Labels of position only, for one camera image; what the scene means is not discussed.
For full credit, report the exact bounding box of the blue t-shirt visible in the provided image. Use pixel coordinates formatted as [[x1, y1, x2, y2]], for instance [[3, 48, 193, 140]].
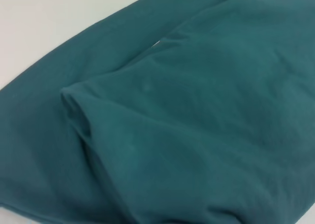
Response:
[[0, 0, 315, 224]]

